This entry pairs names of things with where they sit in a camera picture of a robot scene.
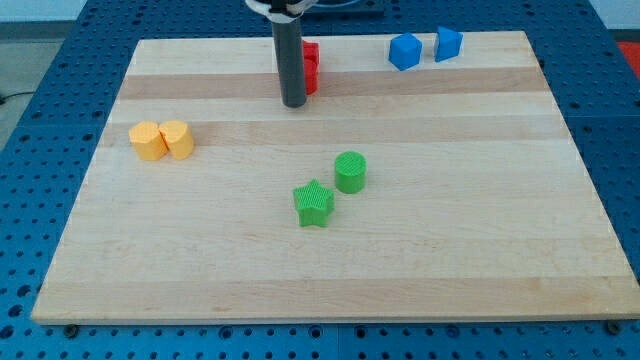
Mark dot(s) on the white rod mount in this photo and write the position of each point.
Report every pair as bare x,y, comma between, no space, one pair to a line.
280,11

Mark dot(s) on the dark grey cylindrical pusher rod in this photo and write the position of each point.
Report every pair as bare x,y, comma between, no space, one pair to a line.
290,63

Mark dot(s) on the blue triangle block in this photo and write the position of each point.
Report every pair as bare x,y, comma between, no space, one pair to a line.
448,44

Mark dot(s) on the blue cube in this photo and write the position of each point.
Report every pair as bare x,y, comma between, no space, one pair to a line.
405,51

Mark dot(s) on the red block rear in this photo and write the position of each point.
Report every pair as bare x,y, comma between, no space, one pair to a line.
311,51

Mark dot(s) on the red block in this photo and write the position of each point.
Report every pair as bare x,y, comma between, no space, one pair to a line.
311,51
311,76

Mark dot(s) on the red block front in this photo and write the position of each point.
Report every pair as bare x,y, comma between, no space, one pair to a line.
311,76

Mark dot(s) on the green cylinder block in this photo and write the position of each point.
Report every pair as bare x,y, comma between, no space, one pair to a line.
350,172

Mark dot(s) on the yellow heart block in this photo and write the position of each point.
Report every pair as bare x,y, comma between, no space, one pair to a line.
178,137

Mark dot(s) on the green star block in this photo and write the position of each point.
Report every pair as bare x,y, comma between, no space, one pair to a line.
314,203

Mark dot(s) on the yellow hexagon block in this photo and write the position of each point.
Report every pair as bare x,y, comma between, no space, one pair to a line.
147,141

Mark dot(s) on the wooden board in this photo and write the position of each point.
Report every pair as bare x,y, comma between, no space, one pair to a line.
477,204

